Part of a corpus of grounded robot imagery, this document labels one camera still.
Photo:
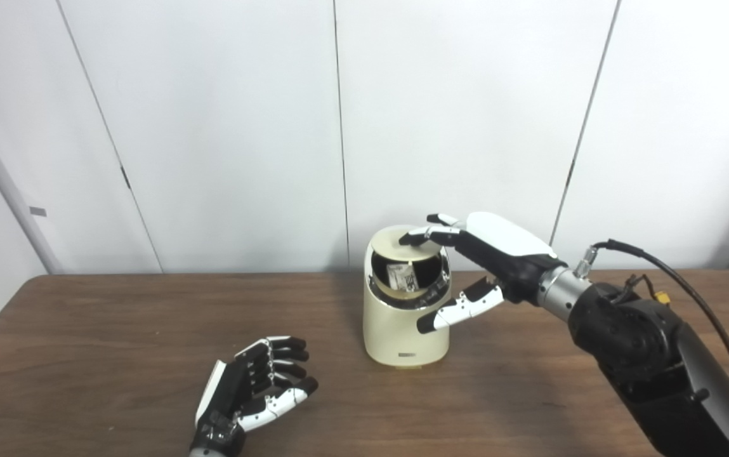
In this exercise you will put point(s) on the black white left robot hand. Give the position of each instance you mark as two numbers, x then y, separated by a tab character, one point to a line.
231	393

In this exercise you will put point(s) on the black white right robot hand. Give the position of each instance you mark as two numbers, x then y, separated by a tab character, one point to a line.
504	247

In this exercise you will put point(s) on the small white green milk carton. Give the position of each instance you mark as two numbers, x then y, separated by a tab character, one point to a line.
401	278

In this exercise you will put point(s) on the round cream bin lid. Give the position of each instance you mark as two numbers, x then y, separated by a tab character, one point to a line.
389	247

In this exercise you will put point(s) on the cream-colored trash bin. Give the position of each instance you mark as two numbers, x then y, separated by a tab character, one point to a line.
396	333

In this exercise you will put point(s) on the small gray wall tag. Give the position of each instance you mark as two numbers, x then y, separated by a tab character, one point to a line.
38	211

